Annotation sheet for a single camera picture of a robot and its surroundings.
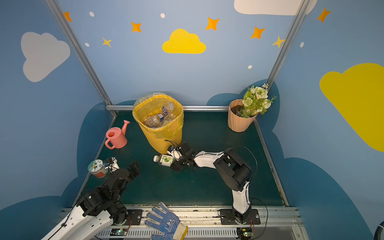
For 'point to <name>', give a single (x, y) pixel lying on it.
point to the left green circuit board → (118, 232)
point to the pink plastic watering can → (116, 137)
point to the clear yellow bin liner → (171, 130)
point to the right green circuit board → (245, 233)
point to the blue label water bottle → (157, 119)
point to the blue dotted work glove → (169, 224)
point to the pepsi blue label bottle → (148, 122)
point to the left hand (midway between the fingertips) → (134, 167)
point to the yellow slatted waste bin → (171, 109)
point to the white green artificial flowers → (255, 101)
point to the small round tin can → (96, 168)
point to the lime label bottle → (164, 160)
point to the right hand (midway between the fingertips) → (176, 160)
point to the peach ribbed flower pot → (236, 123)
